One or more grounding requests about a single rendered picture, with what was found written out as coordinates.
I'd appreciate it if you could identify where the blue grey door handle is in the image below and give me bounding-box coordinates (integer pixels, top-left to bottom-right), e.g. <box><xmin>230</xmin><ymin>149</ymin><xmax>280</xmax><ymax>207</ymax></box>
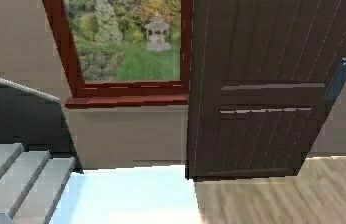
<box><xmin>324</xmin><ymin>57</ymin><xmax>346</xmax><ymax>102</ymax></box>

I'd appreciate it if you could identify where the dark brown wooden door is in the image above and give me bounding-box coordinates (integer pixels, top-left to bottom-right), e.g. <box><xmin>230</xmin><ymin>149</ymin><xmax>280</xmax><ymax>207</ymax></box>
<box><xmin>184</xmin><ymin>0</ymin><xmax>346</xmax><ymax>183</ymax></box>

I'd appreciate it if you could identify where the grey sofa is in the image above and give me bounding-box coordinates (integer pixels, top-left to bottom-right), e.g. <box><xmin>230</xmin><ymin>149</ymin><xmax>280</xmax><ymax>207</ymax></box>
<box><xmin>0</xmin><ymin>70</ymin><xmax>84</xmax><ymax>224</ymax></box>

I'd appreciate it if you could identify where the red framed window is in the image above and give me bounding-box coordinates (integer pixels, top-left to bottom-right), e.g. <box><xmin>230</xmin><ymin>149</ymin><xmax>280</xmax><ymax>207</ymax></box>
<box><xmin>42</xmin><ymin>0</ymin><xmax>194</xmax><ymax>110</ymax></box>

